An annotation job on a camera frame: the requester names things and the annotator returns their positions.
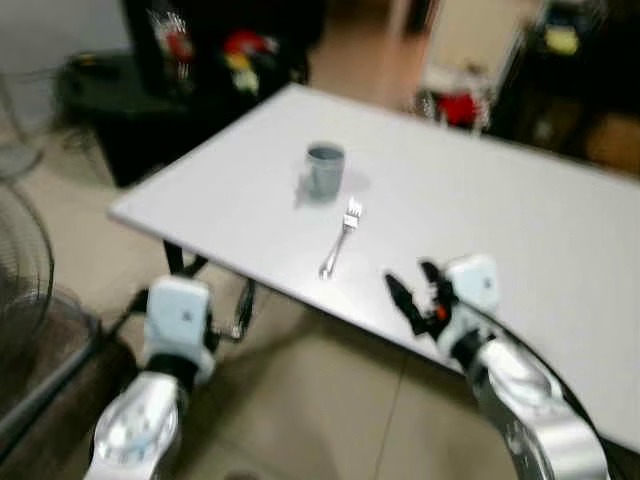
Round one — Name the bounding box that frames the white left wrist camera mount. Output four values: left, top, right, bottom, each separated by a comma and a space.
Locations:
143, 277, 216, 386

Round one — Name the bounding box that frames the red item in cart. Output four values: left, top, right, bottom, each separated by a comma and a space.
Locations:
436, 90, 483, 126

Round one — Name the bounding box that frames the brown cardboard box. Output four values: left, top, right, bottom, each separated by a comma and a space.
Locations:
585, 115, 640, 173

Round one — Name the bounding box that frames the black shelf unit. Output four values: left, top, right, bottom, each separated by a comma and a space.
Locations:
490, 0, 640, 151

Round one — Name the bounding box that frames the red plush toy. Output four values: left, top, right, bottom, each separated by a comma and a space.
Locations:
222, 30, 279, 73

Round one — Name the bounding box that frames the yellow item on shelf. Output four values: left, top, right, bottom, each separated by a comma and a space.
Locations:
545, 27, 581, 56

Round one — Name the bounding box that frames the white cart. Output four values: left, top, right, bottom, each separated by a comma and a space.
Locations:
415, 0, 546, 131

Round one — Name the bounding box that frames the silver metal fork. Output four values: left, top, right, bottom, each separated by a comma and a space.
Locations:
318, 197, 364, 281

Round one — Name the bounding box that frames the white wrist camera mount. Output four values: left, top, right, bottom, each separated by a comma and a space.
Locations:
435, 254, 501, 356
143, 277, 216, 386

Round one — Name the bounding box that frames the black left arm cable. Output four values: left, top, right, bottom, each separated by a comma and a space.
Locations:
95, 288, 151, 346

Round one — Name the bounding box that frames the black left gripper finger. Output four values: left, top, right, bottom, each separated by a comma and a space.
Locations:
234, 280, 257, 341

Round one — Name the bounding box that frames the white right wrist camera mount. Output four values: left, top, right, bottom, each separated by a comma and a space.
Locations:
435, 254, 501, 356

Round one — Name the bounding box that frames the black wire fan guard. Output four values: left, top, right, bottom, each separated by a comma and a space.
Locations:
0, 180, 101, 426

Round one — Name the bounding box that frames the black table leg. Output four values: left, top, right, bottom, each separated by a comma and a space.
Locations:
163, 240, 211, 279

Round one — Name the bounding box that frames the grey ceramic mug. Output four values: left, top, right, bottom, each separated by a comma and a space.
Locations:
300, 143, 347, 204

